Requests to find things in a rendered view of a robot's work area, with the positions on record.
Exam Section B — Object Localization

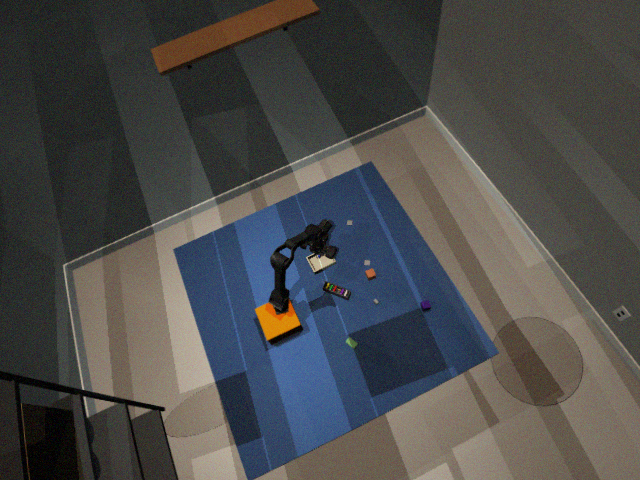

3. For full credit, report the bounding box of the small green rectangular block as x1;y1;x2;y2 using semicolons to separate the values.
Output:
345;337;358;349

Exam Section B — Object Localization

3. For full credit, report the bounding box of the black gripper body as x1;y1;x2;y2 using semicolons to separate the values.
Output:
300;242;337;259

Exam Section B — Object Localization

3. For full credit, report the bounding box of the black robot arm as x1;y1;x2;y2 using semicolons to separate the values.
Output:
268;219;332;315

